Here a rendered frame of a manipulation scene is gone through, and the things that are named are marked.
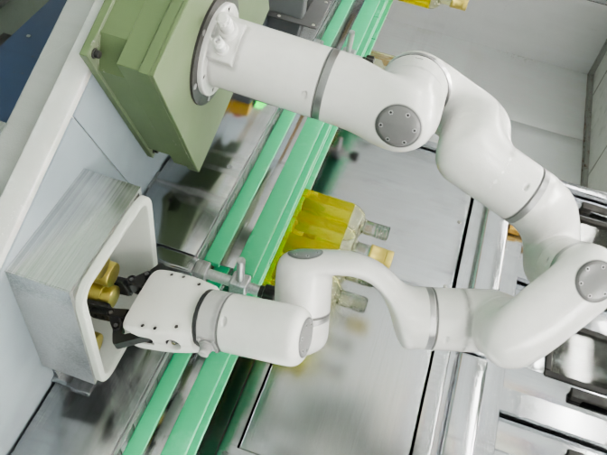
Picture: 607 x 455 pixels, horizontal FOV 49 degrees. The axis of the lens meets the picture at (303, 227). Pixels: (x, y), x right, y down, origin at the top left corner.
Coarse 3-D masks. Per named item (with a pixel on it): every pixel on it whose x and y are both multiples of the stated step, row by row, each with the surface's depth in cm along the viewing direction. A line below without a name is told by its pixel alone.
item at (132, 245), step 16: (128, 208) 82; (144, 208) 84; (128, 224) 80; (144, 224) 87; (112, 240) 77; (128, 240) 91; (144, 240) 90; (96, 256) 77; (112, 256) 94; (128, 256) 94; (144, 256) 93; (96, 272) 75; (128, 272) 96; (144, 272) 96; (80, 288) 73; (80, 304) 74; (128, 304) 96; (80, 320) 76; (96, 320) 94; (96, 352) 82; (112, 352) 91; (96, 368) 85; (112, 368) 90
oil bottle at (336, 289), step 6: (276, 258) 117; (276, 264) 116; (270, 270) 115; (270, 276) 114; (336, 276) 116; (264, 282) 115; (270, 282) 115; (336, 282) 115; (336, 288) 115; (336, 294) 114; (336, 300) 115
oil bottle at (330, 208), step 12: (312, 192) 128; (300, 204) 126; (312, 204) 126; (324, 204) 126; (336, 204) 127; (348, 204) 127; (324, 216) 125; (336, 216) 125; (348, 216) 125; (360, 216) 126; (360, 228) 126
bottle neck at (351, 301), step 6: (342, 294) 115; (348, 294) 115; (354, 294) 116; (342, 300) 115; (348, 300) 115; (354, 300) 115; (360, 300) 115; (366, 300) 115; (342, 306) 116; (348, 306) 115; (354, 306) 115; (360, 306) 115; (366, 306) 115
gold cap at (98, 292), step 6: (90, 288) 89; (96, 288) 89; (102, 288) 89; (108, 288) 89; (114, 288) 89; (90, 294) 89; (96, 294) 89; (102, 294) 89; (108, 294) 89; (114, 294) 90; (96, 300) 89; (102, 300) 89; (108, 300) 89; (114, 300) 90
